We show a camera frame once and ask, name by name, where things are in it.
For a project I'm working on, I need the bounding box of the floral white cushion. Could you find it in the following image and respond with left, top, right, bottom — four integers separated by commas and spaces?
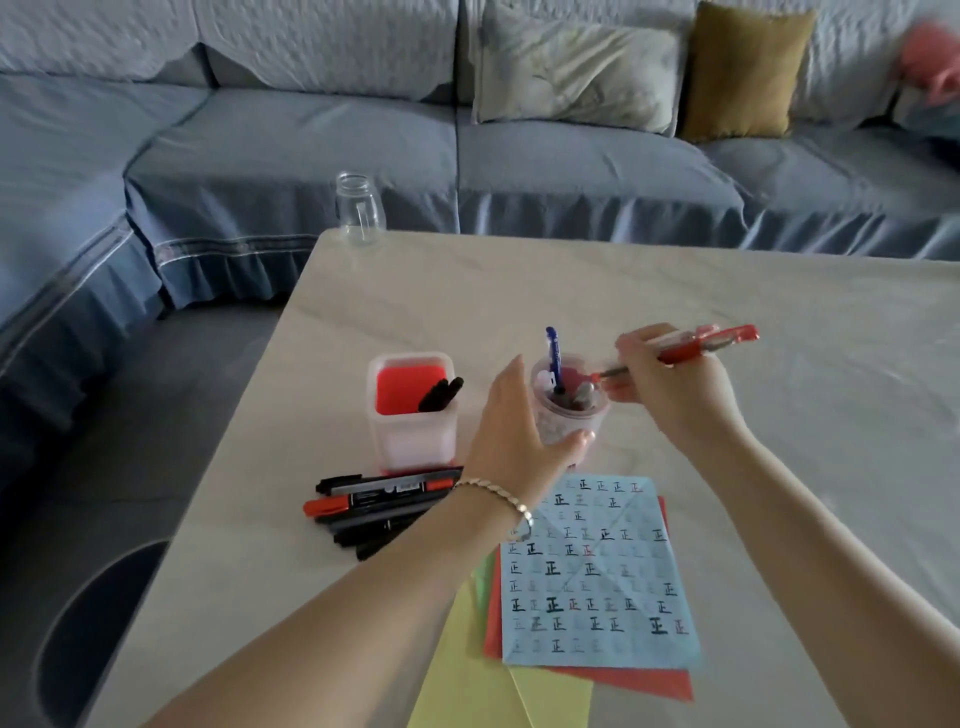
472, 3, 688, 138

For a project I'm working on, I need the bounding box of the square white red pen holder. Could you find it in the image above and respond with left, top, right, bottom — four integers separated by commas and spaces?
365, 352, 459, 474

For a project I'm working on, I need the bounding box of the black marker with barcode label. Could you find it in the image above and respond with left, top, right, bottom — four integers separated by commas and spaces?
332, 513, 429, 549

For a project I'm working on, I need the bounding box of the green paper sheet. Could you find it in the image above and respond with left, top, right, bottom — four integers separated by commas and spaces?
470, 551, 502, 601

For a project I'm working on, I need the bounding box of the silver link bracelet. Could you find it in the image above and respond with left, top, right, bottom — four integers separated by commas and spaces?
452, 477, 535, 543

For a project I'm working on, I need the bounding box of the person's right forearm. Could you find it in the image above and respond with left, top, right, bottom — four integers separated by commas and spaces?
704, 427, 960, 728

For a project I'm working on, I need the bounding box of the thin black fineliner pen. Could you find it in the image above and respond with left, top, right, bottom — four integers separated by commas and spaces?
354, 524, 414, 562

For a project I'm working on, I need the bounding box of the pink plush toy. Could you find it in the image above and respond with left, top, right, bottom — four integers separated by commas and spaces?
899, 20, 960, 106

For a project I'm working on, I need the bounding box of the round pink pen holder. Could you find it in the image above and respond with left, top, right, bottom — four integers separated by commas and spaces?
530, 353, 613, 451

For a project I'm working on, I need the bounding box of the yellow paper sheet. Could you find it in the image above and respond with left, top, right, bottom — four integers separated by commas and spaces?
407, 577, 594, 728

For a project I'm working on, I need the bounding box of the mustard yellow cushion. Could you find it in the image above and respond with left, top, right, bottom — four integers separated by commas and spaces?
678, 0, 817, 144

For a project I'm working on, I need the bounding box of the light blue cushion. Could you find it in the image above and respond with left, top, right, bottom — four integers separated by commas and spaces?
892, 82, 960, 144

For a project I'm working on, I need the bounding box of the thick black grey marker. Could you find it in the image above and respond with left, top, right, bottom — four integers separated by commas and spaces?
318, 491, 451, 530

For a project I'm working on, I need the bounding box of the blue covered sofa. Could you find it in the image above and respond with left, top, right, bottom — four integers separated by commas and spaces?
0, 0, 960, 481

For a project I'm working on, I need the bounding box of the person's left forearm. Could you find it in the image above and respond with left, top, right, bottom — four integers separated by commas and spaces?
142, 494, 534, 728

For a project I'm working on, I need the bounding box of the blue paper with writing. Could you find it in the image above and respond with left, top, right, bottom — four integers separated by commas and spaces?
498, 473, 704, 671

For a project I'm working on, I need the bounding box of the red paper sheet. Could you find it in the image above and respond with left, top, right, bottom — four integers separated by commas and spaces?
483, 494, 697, 704

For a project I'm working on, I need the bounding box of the clear glass jar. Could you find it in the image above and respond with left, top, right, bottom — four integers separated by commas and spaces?
334, 172, 388, 249

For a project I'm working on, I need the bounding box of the person's right hand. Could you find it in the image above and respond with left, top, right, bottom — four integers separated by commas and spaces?
599, 322, 751, 460

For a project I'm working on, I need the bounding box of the person's left hand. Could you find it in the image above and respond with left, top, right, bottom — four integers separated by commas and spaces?
461, 354, 598, 513

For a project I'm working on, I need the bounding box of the black marker pen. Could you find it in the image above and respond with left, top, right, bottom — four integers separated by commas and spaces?
315, 466, 464, 498

